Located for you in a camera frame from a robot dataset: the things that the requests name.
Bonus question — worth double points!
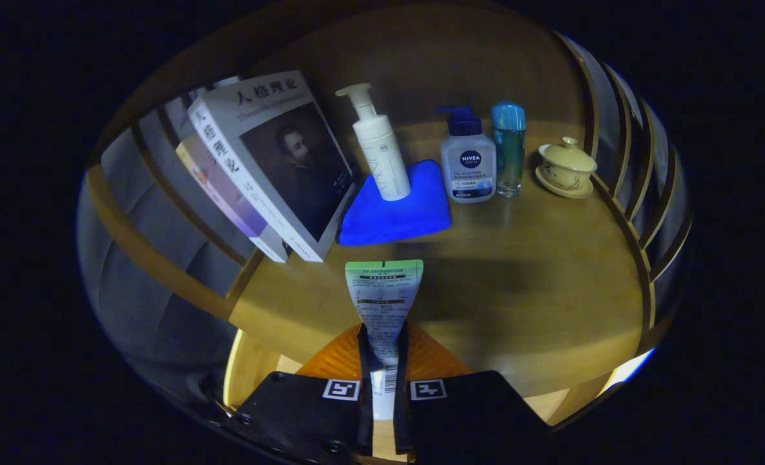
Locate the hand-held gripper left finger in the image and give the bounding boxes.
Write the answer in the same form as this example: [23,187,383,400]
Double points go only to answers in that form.
[221,323,373,465]

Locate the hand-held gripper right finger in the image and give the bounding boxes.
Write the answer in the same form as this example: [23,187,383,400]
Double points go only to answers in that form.
[394,322,551,465]

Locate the green and white tube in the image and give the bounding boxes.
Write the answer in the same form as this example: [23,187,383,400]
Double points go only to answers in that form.
[345,260,424,422]

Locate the wooden countertop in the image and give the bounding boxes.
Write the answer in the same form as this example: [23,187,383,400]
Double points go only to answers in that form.
[227,119,654,398]

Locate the wooden cabinet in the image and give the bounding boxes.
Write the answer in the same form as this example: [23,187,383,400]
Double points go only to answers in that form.
[85,3,693,427]

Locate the blue folded cloth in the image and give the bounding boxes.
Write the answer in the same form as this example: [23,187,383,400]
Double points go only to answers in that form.
[337,160,453,247]

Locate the white board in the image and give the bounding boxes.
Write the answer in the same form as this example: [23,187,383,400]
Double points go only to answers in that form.
[605,349,655,391]

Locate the white pump bottle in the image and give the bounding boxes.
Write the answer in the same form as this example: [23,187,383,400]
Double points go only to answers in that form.
[335,83,412,202]

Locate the grey bottle with blue pump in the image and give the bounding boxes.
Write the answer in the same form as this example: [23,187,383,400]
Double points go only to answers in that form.
[435,106,497,204]

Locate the purple and white book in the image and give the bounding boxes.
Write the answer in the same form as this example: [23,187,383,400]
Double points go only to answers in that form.
[176,134,289,264]

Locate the white book with portrait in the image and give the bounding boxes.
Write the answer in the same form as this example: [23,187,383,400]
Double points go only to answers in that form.
[187,70,357,263]

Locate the teal clear bottle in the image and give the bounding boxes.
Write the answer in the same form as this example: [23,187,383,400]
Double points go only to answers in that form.
[491,101,527,198]

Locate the cream lidded teacup with saucer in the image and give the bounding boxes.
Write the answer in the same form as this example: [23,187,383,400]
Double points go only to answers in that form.
[535,136,598,199]

